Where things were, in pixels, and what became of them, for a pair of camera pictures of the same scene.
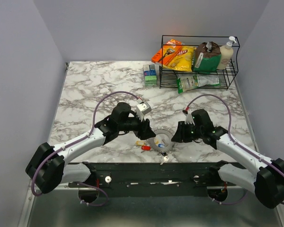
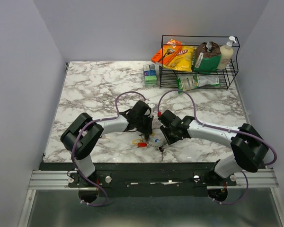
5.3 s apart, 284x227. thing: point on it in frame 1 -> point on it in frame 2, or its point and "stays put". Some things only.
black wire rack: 194,61 stays put
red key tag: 146,147 -> 141,144
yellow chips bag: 182,60 stays put
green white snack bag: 187,82 stays put
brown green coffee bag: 207,58 stays put
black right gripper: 180,134 -> 171,140
